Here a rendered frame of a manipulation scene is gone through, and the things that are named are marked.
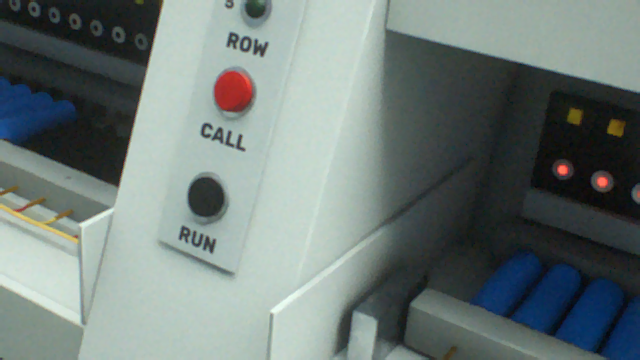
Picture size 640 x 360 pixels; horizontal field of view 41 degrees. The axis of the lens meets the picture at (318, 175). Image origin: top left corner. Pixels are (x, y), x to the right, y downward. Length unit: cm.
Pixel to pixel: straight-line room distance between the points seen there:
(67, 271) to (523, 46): 24
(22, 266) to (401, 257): 18
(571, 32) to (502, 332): 13
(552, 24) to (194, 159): 15
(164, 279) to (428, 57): 15
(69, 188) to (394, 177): 17
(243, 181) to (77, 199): 14
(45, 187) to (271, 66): 18
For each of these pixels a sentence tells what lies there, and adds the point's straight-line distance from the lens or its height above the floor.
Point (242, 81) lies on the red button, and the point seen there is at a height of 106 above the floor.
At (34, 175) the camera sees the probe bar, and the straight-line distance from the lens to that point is 48.
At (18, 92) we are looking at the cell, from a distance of 60.
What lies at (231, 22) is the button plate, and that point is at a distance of 34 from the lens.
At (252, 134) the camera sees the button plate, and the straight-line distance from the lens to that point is 33.
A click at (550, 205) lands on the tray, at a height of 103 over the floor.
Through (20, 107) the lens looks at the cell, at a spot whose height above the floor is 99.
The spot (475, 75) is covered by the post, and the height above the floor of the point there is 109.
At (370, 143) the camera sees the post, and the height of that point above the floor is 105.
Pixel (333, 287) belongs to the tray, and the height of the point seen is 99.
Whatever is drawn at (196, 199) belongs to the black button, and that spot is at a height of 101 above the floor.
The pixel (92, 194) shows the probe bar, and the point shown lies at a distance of 45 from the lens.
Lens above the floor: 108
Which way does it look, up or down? 8 degrees down
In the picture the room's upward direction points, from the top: 15 degrees clockwise
